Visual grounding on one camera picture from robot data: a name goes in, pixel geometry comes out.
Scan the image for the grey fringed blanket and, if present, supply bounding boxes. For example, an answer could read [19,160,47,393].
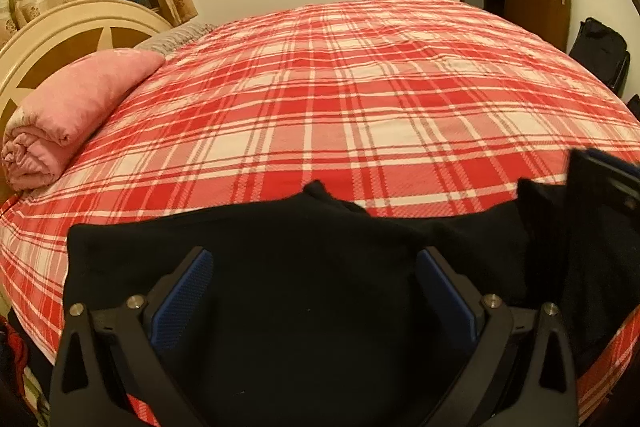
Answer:
[135,22,216,58]

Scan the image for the pink rolled blanket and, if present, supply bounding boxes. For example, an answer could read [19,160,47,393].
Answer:
[0,48,166,192]

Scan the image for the red plaid bed sheet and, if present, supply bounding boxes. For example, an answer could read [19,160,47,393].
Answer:
[0,0,640,427]

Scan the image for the pile of colourful clothes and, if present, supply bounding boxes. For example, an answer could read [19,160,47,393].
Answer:
[0,314,53,427]

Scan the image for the black bag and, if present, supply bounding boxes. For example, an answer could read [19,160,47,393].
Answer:
[570,18,632,98]

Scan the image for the black pants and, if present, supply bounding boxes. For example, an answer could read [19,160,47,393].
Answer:
[62,150,640,427]

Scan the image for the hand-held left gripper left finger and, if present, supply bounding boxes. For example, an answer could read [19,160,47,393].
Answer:
[50,247,216,427]

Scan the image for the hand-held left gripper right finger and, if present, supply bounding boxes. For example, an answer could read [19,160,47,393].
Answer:
[416,247,581,427]

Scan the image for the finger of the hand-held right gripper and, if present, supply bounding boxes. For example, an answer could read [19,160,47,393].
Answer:
[572,148,640,219]

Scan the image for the cream round headboard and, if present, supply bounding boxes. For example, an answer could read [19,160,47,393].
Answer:
[0,0,173,208]

